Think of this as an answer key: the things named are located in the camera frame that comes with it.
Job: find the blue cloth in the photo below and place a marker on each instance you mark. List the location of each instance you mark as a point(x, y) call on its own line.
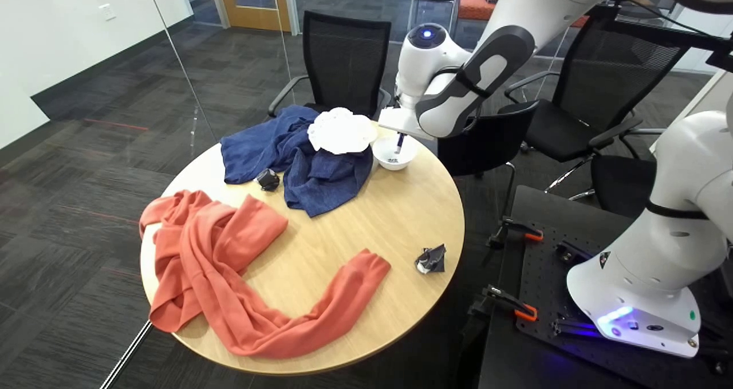
point(320, 177)

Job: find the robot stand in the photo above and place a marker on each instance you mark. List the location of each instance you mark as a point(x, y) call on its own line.
point(515, 354)

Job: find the crumpled black silver wrapper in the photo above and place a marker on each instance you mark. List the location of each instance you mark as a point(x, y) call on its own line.
point(432, 259)

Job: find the blue marker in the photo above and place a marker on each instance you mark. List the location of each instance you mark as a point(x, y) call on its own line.
point(399, 144)

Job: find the white wall switch plate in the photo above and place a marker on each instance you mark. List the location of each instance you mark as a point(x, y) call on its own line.
point(107, 12)

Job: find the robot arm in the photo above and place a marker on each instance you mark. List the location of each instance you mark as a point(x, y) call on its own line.
point(676, 251)

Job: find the white crumpled cloth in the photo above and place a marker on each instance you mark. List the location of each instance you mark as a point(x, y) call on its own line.
point(341, 131)

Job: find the black metal bracket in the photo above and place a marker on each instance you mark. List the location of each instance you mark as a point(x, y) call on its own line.
point(572, 326)
point(572, 251)

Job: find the orange cloth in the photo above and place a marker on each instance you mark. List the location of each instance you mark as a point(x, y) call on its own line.
point(212, 251)

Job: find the orange ottoman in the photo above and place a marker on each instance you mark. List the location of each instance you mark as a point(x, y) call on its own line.
point(475, 6)

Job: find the small black object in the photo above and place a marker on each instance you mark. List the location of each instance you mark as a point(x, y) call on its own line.
point(268, 179)

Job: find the row of black office chairs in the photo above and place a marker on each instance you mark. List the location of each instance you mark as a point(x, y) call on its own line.
point(607, 74)

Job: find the black orange clamp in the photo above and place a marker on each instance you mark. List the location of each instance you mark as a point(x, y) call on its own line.
point(524, 230)
point(512, 305)

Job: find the black mesh office chair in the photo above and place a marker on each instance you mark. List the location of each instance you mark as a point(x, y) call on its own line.
point(343, 62)

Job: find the white bowl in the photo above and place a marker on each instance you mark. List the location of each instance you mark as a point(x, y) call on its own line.
point(385, 158)

